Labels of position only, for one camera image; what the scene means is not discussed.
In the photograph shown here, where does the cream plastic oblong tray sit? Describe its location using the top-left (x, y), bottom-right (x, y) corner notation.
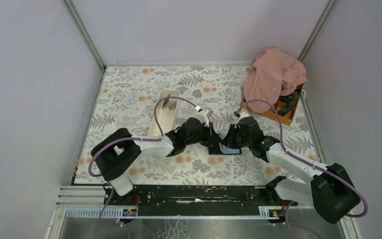
top-left (156, 89), bottom-right (180, 133)

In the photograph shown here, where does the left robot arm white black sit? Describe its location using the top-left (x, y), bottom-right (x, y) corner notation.
top-left (91, 118), bottom-right (222, 196)

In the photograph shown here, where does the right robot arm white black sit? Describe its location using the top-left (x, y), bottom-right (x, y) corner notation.
top-left (222, 116), bottom-right (362, 224)

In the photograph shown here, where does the pink cloth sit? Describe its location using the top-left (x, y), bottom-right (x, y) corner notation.
top-left (243, 47), bottom-right (307, 114)

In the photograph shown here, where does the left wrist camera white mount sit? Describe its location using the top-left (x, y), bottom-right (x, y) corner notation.
top-left (196, 108), bottom-right (213, 127)

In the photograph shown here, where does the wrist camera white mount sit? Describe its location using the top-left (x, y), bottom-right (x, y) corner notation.
top-left (234, 111), bottom-right (250, 123)
top-left (196, 108), bottom-right (213, 127)

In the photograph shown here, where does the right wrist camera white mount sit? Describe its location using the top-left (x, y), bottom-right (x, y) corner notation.
top-left (234, 111), bottom-right (250, 123)

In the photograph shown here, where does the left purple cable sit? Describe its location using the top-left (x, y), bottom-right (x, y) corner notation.
top-left (88, 96), bottom-right (201, 239)

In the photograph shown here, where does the purple cable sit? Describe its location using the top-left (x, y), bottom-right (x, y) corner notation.
top-left (88, 96), bottom-right (201, 239)
top-left (234, 99), bottom-right (369, 239)

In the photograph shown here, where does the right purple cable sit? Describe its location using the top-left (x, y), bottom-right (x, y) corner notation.
top-left (234, 99), bottom-right (369, 239)

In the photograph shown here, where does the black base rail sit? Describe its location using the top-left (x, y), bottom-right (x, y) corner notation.
top-left (103, 185), bottom-right (290, 218)

